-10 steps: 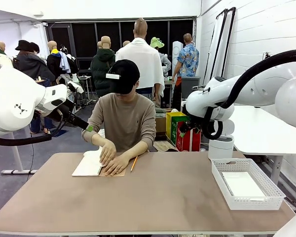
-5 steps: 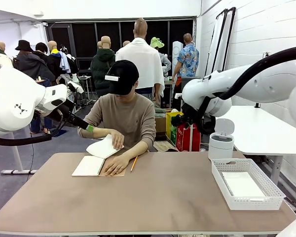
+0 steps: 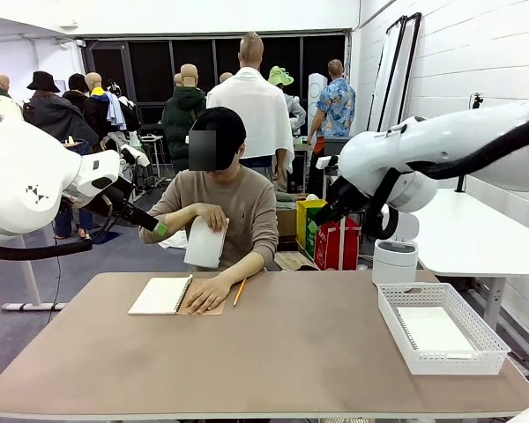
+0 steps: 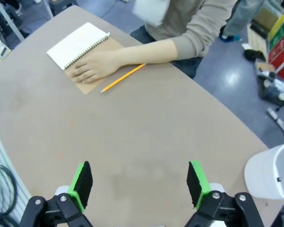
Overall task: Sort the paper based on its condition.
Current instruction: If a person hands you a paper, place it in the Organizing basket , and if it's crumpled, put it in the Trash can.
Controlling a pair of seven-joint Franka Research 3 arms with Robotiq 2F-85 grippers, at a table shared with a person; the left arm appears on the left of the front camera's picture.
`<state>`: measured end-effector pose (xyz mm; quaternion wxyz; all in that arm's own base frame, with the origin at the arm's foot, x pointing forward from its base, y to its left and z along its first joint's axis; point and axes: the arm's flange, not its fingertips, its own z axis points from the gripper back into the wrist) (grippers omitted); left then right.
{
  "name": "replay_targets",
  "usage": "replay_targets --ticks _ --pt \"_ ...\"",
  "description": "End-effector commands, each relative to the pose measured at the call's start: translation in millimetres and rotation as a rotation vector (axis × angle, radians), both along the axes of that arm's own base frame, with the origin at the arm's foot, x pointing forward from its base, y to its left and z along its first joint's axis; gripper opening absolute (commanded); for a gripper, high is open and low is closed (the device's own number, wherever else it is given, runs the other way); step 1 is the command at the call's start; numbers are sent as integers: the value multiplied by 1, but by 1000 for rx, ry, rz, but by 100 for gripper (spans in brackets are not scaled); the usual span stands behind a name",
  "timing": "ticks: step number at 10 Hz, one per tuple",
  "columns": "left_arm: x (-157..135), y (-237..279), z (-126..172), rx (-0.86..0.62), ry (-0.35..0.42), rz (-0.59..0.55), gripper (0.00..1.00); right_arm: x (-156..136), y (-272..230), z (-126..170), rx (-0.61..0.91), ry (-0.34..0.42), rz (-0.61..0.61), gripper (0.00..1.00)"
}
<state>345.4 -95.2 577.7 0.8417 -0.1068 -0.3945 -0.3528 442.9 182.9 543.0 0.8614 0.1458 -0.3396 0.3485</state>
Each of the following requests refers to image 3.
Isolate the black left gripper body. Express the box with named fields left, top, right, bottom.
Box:
left=84, top=175, right=136, bottom=219

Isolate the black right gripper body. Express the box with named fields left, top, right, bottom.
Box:
left=327, top=174, right=372, bottom=217

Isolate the spiral notebook brown cover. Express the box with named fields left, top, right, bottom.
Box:
left=128, top=274, right=227, bottom=316

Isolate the yellow pencil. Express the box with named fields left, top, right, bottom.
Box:
left=233, top=277, right=248, bottom=308

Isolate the person's left forearm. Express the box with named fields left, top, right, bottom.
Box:
left=218, top=250, right=266, bottom=287

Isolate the person's right forearm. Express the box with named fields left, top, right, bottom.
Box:
left=156, top=204, right=199, bottom=239

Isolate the person's right hand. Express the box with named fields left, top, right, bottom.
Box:
left=194, top=202, right=229, bottom=231

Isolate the person's left hand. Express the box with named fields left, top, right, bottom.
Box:
left=185, top=275, right=228, bottom=315

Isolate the yellow bag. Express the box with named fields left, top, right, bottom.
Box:
left=295, top=198, right=330, bottom=259

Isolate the green bag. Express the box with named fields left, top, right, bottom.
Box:
left=305, top=206, right=336, bottom=261

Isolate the cardboard box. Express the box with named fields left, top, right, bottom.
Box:
left=275, top=206, right=299, bottom=241

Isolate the grey folded cloth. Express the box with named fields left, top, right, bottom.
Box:
left=273, top=189, right=309, bottom=212

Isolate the grey bin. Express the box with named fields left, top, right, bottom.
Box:
left=324, top=136, right=353, bottom=158

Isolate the white background desk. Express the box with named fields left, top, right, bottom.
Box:
left=138, top=134, right=167, bottom=186

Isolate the person in beige sweater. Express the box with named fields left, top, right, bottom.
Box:
left=138, top=106, right=279, bottom=272

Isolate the white lidded trash bin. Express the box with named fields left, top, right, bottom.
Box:
left=372, top=211, right=421, bottom=286

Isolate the yellow scarf mannequin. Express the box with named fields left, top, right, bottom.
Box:
left=83, top=71, right=129, bottom=151

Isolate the dark green jacket mannequin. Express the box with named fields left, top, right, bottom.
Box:
left=161, top=63, right=208, bottom=173

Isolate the black hat mannequin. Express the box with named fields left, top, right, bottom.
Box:
left=23, top=70, right=101, bottom=146

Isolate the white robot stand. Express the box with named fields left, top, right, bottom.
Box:
left=2, top=235, right=67, bottom=312

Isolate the tall white appliance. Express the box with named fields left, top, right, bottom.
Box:
left=307, top=72, right=328, bottom=133

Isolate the white draped mannequin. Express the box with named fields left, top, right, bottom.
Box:
left=205, top=31, right=295, bottom=190

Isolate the dark-haired background person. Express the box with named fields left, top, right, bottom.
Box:
left=61, top=73, right=92, bottom=111

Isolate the black-framed white panel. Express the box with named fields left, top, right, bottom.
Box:
left=376, top=11, right=423, bottom=132
left=361, top=15, right=409, bottom=133

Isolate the green hat mannequin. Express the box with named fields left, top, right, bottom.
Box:
left=267, top=65, right=308, bottom=133

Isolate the cream jacket mannequin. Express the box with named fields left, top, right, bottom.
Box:
left=0, top=73, right=26, bottom=124

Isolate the black tripod stand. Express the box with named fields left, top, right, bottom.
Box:
left=454, top=92, right=485, bottom=194

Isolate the white perforated plastic basket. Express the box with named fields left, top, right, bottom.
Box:
left=376, top=282, right=511, bottom=376

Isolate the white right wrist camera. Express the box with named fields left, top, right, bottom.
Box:
left=316, top=155, right=339, bottom=177

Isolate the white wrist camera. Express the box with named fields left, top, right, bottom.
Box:
left=316, top=155, right=339, bottom=177
left=119, top=144, right=151, bottom=167

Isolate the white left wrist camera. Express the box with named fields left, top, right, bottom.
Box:
left=119, top=144, right=151, bottom=167

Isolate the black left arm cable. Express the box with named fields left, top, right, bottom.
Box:
left=0, top=175, right=138, bottom=262

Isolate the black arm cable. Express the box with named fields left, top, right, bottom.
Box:
left=0, top=175, right=138, bottom=262
left=368, top=112, right=529, bottom=241

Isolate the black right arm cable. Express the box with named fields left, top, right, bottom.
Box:
left=368, top=112, right=529, bottom=241

